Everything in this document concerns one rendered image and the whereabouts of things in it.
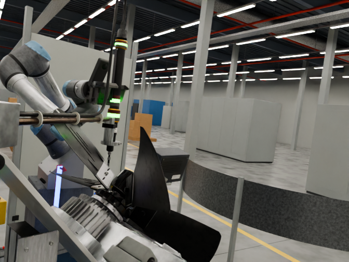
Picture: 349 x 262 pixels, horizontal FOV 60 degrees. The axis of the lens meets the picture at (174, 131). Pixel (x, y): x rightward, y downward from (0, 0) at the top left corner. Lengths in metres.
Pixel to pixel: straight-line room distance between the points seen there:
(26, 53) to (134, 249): 1.04
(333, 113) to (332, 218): 4.76
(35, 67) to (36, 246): 0.91
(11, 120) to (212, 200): 2.68
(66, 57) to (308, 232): 2.59
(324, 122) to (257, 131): 4.04
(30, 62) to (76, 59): 1.58
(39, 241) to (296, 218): 2.24
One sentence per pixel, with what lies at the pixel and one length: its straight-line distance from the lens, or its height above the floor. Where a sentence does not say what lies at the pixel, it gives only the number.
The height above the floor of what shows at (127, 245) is 1.15.
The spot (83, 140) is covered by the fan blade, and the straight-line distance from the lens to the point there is 1.00.
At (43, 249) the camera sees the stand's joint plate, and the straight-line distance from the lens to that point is 0.86.
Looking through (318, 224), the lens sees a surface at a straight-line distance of 2.78.
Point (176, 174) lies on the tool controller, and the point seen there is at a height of 1.10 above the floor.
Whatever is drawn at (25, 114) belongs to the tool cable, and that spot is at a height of 1.45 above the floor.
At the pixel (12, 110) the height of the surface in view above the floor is 1.45.
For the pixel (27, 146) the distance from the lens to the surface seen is 2.92.
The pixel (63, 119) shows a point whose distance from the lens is 0.74.
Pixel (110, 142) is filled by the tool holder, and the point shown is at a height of 1.35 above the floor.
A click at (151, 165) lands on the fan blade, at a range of 0.78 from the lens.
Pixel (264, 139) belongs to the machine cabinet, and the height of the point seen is 0.87.
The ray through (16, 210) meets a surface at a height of 0.47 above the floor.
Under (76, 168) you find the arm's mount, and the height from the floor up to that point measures 1.11.
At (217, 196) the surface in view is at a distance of 3.03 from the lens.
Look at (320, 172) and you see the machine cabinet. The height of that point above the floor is 0.53.
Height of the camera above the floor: 1.48
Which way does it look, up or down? 4 degrees down
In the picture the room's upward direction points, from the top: 7 degrees clockwise
